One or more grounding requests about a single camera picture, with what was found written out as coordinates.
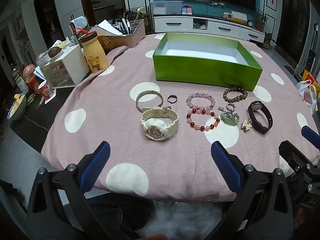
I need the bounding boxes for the small potted plant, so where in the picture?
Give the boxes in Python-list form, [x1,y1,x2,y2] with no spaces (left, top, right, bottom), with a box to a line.
[262,31,277,50]

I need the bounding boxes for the red and pink bead bracelet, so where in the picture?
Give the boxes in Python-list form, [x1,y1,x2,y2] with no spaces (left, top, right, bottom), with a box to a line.
[186,109,220,131]

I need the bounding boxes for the white television cabinet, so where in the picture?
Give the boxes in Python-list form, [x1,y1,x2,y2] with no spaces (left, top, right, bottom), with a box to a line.
[153,15,266,43]

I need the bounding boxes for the dark planter with plants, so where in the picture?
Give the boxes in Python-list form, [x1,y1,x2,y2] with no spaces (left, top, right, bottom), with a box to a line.
[130,7,152,34]

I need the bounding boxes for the white wrist watch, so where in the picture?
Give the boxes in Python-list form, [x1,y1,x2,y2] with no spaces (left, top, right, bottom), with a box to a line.
[140,106,180,140]

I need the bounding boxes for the person's dark pants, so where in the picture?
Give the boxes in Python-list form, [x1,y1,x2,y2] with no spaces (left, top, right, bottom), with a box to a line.
[85,197,157,240]

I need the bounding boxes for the green cardboard box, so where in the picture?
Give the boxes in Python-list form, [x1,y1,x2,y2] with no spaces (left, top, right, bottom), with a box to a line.
[152,32,263,92]

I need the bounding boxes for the pink storage bin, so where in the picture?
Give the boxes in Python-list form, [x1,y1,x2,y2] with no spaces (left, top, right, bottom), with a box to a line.
[96,19,146,48]

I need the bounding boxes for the white plastic bag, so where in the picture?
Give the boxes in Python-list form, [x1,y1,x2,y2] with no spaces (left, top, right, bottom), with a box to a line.
[296,79,318,114]

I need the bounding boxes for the grey curtain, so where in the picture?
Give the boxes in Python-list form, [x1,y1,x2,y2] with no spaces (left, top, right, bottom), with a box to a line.
[297,1,320,73]

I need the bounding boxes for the white papers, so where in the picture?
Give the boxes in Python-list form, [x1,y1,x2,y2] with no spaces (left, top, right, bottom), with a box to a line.
[96,19,123,37]

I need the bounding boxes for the bowl with yellow food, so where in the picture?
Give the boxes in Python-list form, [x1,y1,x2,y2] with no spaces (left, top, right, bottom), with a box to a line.
[7,94,27,121]

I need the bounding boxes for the dark drink bottle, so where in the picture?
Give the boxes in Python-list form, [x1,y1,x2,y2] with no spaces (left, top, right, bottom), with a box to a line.
[11,66,29,93]

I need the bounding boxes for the tall potted plant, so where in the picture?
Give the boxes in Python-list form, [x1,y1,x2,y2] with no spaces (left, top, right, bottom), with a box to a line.
[255,9,269,32]

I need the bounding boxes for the silver bangle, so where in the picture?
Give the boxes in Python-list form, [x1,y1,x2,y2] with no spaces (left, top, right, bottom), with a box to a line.
[136,90,163,111]

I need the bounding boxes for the white fluffy cloth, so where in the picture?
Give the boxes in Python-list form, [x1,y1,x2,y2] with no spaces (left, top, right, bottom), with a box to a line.
[145,200,225,240]

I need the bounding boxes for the yellow bear bottle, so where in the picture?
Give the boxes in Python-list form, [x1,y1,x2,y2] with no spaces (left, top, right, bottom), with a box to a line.
[79,32,109,74]

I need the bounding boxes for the clear plastic storage box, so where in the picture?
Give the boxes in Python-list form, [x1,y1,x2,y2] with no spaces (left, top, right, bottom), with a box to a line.
[149,1,184,15]

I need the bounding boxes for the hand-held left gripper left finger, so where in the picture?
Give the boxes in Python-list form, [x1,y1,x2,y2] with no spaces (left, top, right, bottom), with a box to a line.
[26,141,113,240]

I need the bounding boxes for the white drawer organizer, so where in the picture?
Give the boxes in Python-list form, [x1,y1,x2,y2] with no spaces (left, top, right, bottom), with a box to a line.
[40,44,90,88]

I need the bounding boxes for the green jade pendant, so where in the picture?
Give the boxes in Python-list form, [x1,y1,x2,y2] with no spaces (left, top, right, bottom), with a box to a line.
[218,107,240,126]

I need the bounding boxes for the white desk calendar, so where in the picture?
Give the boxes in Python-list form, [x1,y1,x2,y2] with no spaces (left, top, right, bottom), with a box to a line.
[231,11,248,23]

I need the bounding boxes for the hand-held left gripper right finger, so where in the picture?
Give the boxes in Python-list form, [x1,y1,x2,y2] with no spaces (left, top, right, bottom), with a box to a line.
[211,141,295,240]

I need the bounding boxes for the red paper cup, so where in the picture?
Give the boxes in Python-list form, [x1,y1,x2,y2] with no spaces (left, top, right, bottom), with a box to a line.
[37,80,55,99]

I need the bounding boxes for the red and yellow bag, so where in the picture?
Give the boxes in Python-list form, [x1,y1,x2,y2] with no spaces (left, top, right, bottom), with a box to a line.
[301,70,320,85]

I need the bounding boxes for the black wrist watch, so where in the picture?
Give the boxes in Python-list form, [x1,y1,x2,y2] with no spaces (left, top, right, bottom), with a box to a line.
[247,100,273,134]

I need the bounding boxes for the brown wooden bead bracelet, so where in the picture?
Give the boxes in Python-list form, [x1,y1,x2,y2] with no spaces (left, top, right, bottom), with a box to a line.
[223,87,248,103]

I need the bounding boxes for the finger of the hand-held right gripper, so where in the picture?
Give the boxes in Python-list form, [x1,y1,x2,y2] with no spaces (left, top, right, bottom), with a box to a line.
[279,141,320,178]
[301,126,320,150]

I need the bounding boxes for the pink polka dot blanket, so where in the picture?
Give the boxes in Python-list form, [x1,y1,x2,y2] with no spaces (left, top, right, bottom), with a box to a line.
[41,32,320,202]

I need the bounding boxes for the green and white packet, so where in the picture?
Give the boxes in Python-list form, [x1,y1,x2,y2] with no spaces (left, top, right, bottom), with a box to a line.
[69,16,90,34]

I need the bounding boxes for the lavender bead bracelet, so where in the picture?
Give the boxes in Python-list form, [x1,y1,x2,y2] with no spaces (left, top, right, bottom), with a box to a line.
[186,93,216,110]

